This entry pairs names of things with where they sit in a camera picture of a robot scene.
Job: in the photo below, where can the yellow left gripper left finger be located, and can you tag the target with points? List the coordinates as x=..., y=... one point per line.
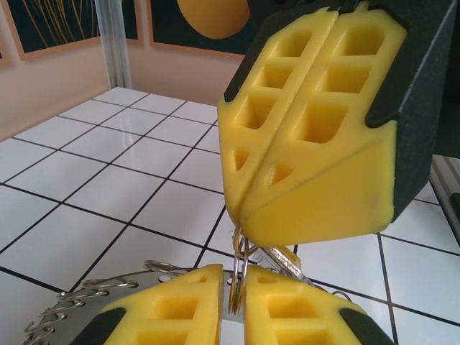
x=172, y=316

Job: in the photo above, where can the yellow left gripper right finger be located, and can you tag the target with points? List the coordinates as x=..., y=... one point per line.
x=294, y=316

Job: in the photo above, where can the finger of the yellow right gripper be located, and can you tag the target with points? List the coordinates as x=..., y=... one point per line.
x=251, y=143
x=341, y=187

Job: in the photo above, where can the aluminium corner post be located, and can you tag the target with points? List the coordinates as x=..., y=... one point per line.
x=113, y=43

